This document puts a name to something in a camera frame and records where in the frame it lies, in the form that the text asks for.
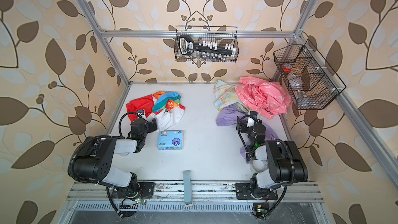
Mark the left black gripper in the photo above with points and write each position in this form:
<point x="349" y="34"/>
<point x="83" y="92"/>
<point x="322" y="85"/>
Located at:
<point x="151" y="128"/>

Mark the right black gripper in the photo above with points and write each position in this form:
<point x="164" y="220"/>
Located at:
<point x="260" y="124"/>

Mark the rainbow red white cloth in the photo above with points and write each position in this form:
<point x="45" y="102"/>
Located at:
<point x="163" y="107"/>

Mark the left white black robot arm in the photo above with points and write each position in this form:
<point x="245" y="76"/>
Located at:
<point x="92" y="163"/>

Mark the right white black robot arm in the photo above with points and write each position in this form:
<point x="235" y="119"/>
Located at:
<point x="277" y="165"/>

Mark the lilac purple cloth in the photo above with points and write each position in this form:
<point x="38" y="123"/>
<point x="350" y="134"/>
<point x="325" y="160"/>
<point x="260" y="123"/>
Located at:
<point x="231" y="116"/>

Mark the pink patterned cloth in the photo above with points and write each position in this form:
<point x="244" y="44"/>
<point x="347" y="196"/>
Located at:
<point x="268" y="99"/>

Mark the pale floral cloth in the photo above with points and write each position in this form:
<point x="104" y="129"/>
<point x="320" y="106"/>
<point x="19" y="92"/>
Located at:
<point x="226" y="95"/>

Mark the blue tissue pack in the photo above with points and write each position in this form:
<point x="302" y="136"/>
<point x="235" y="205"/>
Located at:
<point x="170" y="140"/>

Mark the grey flat bar front edge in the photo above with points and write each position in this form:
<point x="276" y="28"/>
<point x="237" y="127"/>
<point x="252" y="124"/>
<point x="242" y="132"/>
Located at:
<point x="187" y="188"/>

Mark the clear bottle red cap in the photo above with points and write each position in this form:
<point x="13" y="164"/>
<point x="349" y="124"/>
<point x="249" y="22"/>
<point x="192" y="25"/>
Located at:
<point x="296" y="85"/>

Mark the black bit holder tool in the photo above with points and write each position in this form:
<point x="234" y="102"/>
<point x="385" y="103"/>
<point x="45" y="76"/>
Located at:
<point x="187" y="46"/>

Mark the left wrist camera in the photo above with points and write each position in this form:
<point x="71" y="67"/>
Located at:
<point x="141" y="113"/>

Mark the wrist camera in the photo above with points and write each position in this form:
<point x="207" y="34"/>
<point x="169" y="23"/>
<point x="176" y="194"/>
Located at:
<point x="254" y="116"/>
<point x="141" y="113"/>

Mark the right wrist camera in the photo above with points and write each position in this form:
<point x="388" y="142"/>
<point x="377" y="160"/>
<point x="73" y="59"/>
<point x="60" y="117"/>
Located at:
<point x="254" y="116"/>

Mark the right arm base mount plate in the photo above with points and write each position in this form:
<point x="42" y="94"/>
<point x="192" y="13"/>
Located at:
<point x="245" y="191"/>

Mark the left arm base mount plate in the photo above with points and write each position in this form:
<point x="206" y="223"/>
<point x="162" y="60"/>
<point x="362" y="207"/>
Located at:
<point x="142" y="189"/>

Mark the black wire basket right wall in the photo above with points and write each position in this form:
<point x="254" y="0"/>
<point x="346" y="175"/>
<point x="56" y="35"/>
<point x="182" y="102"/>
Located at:
<point x="321" y="83"/>

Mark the black wire basket wall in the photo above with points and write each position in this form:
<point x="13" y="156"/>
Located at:
<point x="223" y="35"/>
<point x="321" y="83"/>

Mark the black wire basket back wall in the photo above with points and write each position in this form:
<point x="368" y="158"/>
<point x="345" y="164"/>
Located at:
<point x="223" y="35"/>

